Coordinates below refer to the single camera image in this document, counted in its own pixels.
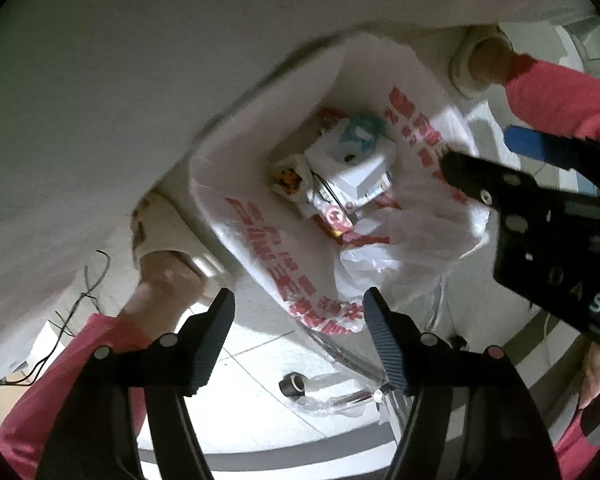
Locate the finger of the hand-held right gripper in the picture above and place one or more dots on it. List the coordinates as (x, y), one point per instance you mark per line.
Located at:
(540, 145)
(485, 182)

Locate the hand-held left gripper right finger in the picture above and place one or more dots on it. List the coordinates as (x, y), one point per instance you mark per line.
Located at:
(386, 345)

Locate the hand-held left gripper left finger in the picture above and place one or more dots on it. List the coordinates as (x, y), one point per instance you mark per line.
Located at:
(212, 345)

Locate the white red-printed plastic bag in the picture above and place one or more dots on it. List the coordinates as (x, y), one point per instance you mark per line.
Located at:
(260, 240)

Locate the person's right hand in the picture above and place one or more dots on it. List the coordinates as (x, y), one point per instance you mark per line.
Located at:
(599, 375)

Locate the right arm pink sleeve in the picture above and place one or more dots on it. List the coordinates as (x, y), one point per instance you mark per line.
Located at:
(555, 95)

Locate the arm pink sleeve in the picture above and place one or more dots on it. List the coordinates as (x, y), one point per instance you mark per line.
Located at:
(555, 95)
(55, 360)

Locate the clear bottle with black cap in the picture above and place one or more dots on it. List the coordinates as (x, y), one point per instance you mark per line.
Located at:
(292, 385)

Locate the clear plastic bag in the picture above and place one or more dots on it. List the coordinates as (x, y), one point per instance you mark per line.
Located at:
(410, 240)

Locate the white slipper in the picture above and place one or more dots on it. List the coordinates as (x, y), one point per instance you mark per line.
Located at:
(460, 72)
(170, 225)

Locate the white carton box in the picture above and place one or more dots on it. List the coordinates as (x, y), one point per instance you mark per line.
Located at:
(350, 175)

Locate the teal-printed white plastic bag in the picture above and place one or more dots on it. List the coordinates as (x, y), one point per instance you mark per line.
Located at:
(360, 127)

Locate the red round-label packet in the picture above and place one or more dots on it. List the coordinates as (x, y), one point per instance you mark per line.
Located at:
(332, 217)

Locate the left arm pink sleeve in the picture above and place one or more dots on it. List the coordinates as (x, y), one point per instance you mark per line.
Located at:
(55, 360)

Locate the orange snack packet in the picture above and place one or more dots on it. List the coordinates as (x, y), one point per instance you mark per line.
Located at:
(290, 177)

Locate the white cloth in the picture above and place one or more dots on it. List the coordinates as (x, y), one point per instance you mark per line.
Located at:
(130, 85)

